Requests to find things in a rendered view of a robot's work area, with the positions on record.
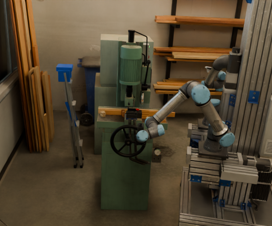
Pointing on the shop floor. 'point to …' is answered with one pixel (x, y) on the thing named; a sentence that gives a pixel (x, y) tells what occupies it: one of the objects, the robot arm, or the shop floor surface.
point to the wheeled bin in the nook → (85, 121)
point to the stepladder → (63, 68)
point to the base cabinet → (124, 178)
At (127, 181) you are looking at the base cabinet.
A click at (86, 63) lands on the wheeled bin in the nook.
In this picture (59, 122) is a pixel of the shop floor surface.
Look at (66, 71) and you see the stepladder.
